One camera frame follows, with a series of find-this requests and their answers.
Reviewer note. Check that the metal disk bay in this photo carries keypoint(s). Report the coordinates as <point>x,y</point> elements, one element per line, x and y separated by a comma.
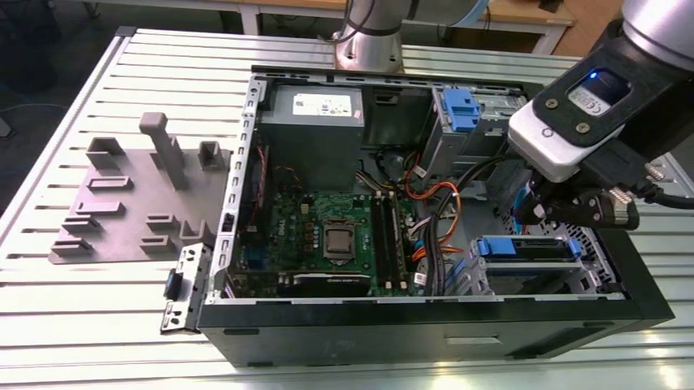
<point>529,267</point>

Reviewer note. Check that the black table corner cap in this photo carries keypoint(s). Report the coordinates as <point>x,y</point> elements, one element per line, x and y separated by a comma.
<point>126,31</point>

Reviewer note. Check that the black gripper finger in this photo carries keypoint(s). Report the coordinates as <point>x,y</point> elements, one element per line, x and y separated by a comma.
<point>585,215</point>
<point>558,207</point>

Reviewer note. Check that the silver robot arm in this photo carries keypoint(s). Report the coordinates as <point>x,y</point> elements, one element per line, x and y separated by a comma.
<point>374,48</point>

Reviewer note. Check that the green motherboard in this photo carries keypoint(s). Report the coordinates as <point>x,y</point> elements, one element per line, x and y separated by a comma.
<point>336,205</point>

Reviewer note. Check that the blue drive bay latch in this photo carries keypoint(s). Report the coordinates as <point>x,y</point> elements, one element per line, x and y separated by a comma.
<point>461,109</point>

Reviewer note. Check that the black graphics card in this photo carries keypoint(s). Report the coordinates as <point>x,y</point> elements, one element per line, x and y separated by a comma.
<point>324,284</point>

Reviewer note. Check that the metal drive cage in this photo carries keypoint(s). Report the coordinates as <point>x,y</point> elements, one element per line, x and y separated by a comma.
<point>450,150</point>

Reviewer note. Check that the silver CPU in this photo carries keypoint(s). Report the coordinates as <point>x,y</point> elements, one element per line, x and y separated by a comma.
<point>339,239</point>

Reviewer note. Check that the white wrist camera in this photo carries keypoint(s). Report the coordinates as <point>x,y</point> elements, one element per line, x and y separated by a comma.
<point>542,146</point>

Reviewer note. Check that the black PC case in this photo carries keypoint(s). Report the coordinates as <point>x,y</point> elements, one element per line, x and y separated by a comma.
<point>379,337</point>

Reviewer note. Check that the CPU socket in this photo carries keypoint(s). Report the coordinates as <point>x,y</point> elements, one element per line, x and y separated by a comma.
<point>340,256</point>

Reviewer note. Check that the grey power supply unit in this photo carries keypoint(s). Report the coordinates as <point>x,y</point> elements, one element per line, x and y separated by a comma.
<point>308,154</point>

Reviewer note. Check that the grey parts rack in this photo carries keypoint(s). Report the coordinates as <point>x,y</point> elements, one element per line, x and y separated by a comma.
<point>135,203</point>

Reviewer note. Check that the wooden desk white frame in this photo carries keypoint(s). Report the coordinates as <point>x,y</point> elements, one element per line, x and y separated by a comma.
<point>521,16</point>

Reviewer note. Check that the black blue port plug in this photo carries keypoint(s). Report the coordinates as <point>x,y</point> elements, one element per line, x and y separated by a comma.
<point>174,284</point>

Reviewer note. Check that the brown wooden cabinet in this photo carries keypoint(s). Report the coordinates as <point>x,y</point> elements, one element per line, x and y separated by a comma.
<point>587,32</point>

